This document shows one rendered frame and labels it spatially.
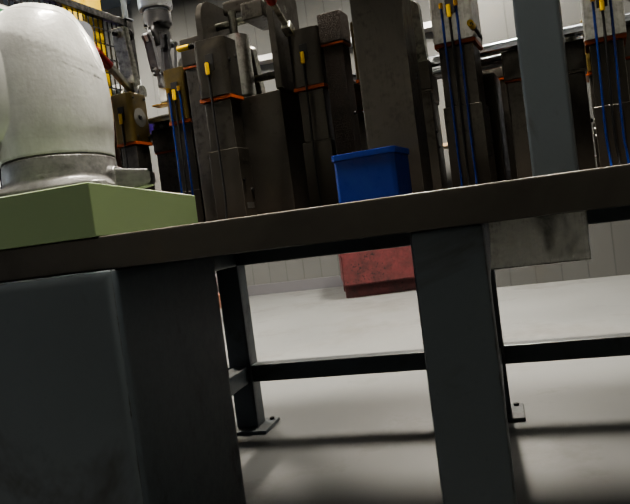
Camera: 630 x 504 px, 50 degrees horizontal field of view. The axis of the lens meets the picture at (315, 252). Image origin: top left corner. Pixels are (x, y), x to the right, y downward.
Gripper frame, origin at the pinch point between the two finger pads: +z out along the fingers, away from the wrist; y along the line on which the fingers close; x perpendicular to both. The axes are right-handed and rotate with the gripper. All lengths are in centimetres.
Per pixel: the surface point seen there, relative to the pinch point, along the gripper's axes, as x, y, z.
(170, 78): -16.8, -23.2, 4.1
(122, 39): -0.9, -17.2, -9.4
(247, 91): -35.8, -23.8, 10.9
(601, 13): -105, -21, 11
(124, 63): 0.1, -16.4, -4.0
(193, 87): -23.4, -24.8, 7.7
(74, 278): -45, -91, 44
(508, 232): -78, 37, 49
